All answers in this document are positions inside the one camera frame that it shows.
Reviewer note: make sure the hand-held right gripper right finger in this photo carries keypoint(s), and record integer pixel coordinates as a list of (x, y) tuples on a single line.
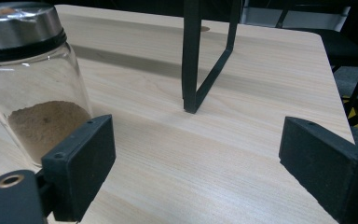
[(329, 161)]

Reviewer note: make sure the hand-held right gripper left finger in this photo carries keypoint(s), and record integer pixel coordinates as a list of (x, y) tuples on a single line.
[(80, 168)]

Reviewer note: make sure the glass jar with brown powder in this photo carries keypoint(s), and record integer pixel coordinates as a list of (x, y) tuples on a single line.
[(28, 77)]

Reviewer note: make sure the black shelf with metal legs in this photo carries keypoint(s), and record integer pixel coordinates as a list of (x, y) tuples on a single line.
[(190, 62)]

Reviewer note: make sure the black folding chair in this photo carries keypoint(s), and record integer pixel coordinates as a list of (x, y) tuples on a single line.
[(341, 46)]

